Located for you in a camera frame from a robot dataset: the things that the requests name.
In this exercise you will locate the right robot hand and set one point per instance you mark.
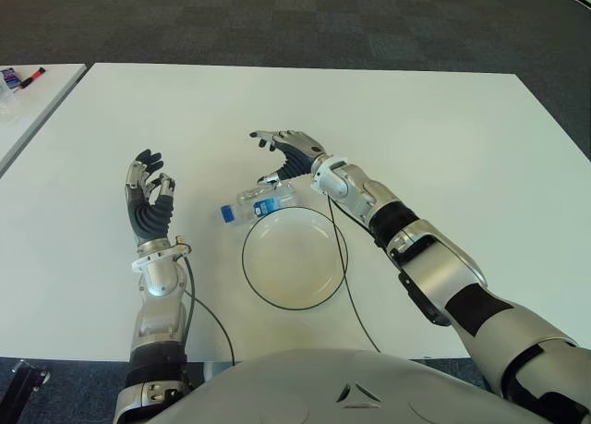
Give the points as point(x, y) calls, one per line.
point(300, 158)

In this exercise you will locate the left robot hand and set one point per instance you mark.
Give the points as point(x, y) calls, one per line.
point(150, 218)

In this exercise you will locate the clear water bottle blue cap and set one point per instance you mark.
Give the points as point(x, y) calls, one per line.
point(268, 207)

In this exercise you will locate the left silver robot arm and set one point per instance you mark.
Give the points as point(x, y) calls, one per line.
point(159, 285)

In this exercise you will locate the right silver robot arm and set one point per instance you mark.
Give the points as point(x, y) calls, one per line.
point(438, 267)

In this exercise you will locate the white plate black rim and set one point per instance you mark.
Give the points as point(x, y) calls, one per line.
point(291, 262)

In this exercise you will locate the white side table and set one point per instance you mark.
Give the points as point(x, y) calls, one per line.
point(37, 105)

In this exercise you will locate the red marker pen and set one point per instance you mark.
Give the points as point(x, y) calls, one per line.
point(32, 77)

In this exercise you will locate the blue white small pack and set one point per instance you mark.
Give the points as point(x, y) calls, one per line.
point(10, 77)

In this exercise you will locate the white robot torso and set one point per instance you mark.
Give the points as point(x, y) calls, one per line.
point(323, 389)

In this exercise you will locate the black metal stand frame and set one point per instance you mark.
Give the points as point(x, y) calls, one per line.
point(27, 387)

